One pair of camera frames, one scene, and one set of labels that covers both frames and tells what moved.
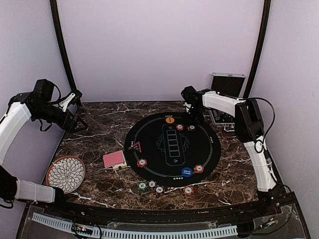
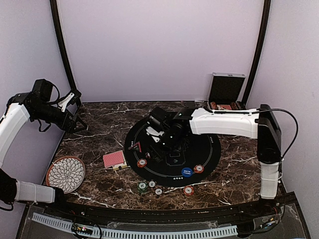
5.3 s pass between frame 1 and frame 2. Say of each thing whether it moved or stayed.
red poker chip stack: stayed
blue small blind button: stayed
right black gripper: moved
